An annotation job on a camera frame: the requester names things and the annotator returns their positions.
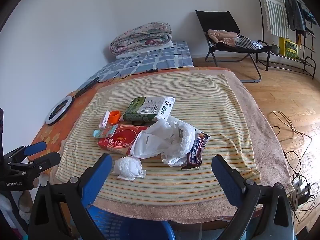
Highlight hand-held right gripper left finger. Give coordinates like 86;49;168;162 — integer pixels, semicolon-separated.
27;153;113;240

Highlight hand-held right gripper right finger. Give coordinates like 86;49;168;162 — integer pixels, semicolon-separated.
211;155;297;240

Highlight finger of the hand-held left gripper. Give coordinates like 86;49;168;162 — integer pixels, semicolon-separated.
7;152;62;178
7;141;48;165

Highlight white tissue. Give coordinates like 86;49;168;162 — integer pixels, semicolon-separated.
112;155;147;181

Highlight brown chocolate snack packet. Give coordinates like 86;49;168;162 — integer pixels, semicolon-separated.
181;129;211;170

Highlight red box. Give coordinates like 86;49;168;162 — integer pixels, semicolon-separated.
97;124;150;156

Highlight light blue tube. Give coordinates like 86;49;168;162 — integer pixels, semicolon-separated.
93;125;118;139

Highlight blue plastic basket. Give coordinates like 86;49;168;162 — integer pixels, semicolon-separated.
85;204;176;240

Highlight white plastic bag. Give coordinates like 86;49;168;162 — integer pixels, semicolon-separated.
130;115;197;167

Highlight green white milk carton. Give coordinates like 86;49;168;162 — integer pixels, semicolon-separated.
122;97;176;122

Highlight person's left hand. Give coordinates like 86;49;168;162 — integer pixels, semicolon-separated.
18;190;33;214

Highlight orange floral sheet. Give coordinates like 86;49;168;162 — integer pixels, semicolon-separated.
27;66;235;177

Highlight beige towel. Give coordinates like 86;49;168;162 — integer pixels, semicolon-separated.
93;69;295;224

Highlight white power strip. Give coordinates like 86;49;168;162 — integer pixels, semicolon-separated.
291;174;312;206

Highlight yellow striped towel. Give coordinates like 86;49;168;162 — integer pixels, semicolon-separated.
54;72;262;201

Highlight black folded tripod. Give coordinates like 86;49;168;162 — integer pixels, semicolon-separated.
72;77;101;98

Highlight blue plaid bedsheet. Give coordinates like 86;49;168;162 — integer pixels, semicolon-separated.
75;41;194;95

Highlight grey striped clothing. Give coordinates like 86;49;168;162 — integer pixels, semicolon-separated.
234;37;264;51

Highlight black metal clothes rack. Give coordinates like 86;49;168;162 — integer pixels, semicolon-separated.
254;0;320;80

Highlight pink clothing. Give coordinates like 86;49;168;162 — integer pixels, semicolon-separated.
207;29;238;47

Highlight yellow crate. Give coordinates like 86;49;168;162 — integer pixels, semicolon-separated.
279;37;299;60

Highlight folded floral quilt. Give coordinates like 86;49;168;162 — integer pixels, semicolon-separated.
109;21;173;56

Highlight black folding chair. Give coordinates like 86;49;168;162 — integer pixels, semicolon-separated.
195;10;272;83

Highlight green striped hanging towel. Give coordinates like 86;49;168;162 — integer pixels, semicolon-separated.
257;0;289;37

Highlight dark hanging jacket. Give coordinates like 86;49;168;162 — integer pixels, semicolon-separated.
284;0;307;38

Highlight teal hanging garment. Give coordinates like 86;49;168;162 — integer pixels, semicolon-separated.
303;7;317;26

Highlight white ring light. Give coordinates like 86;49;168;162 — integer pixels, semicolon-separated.
45;96;74;126

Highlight floor cables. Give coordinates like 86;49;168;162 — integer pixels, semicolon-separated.
267;110;320;230

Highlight black cable with remote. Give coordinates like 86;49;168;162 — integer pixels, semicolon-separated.
100;68;159;83

